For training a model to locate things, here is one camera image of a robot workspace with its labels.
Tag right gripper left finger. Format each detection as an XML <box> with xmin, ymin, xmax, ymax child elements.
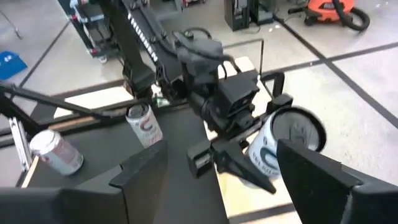
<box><xmin>0</xmin><ymin>139</ymin><xmax>169</xmax><ymax>224</ymax></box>

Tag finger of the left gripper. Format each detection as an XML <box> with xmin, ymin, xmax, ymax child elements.
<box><xmin>186</xmin><ymin>139</ymin><xmax>277</xmax><ymax>195</ymax></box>
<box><xmin>266</xmin><ymin>71</ymin><xmax>295</xmax><ymax>115</ymax></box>

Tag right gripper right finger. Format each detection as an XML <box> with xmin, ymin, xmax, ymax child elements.
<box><xmin>275</xmin><ymin>138</ymin><xmax>398</xmax><ymax>224</ymax></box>

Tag white Celsius Arctic Vibe can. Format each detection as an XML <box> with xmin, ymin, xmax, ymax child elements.
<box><xmin>247</xmin><ymin>106</ymin><xmax>328</xmax><ymax>188</ymax></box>

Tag white Celsius Tropical Vibe can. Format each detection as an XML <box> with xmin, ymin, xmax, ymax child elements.
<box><xmin>125</xmin><ymin>102</ymin><xmax>164</xmax><ymax>149</ymax></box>

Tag wooden shelf board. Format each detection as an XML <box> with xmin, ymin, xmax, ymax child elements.
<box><xmin>201</xmin><ymin>55</ymin><xmax>296</xmax><ymax>218</ymax></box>

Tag silver Diet Coke can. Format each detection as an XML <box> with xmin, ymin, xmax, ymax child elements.
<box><xmin>29</xmin><ymin>129</ymin><xmax>85</xmax><ymax>177</ymax></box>

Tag black table mat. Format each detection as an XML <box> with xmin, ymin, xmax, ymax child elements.
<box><xmin>26</xmin><ymin>104</ymin><xmax>231</xmax><ymax>224</ymax></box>

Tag black wheeled equipment cart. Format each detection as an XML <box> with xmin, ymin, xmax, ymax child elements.
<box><xmin>57</xmin><ymin>0</ymin><xmax>123</xmax><ymax>65</ymax></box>

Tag blue flat plastic piece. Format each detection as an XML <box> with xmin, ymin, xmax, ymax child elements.
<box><xmin>0</xmin><ymin>50</ymin><xmax>29</xmax><ymax>81</ymax></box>

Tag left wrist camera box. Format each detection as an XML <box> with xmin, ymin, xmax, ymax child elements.
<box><xmin>216</xmin><ymin>69</ymin><xmax>261</xmax><ymax>118</ymax></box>

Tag silver aluminium bracket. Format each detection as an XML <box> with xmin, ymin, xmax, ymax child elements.
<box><xmin>8</xmin><ymin>116</ymin><xmax>34</xmax><ymax>172</ymax></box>

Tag black diagonal frame strut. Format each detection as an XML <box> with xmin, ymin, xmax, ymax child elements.
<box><xmin>0</xmin><ymin>82</ymin><xmax>128</xmax><ymax>121</ymax></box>

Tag black frame upright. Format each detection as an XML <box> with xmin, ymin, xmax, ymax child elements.
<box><xmin>0</xmin><ymin>93</ymin><xmax>41</xmax><ymax>138</ymax></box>

